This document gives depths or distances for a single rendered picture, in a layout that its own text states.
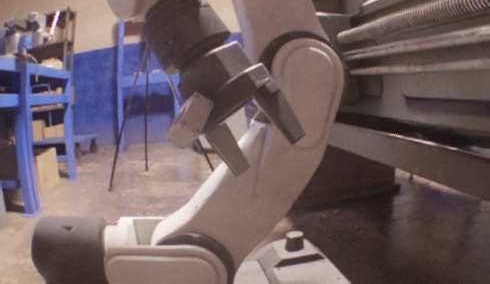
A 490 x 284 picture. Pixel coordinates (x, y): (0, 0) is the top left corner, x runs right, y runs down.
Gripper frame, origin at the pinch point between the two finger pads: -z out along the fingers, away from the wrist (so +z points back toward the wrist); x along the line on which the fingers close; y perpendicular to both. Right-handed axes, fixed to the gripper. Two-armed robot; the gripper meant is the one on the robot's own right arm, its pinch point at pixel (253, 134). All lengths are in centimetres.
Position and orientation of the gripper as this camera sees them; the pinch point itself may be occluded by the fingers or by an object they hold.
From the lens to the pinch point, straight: 47.9
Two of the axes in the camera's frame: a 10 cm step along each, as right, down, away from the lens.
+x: 5.0, -3.5, -7.9
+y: 6.6, -4.3, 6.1
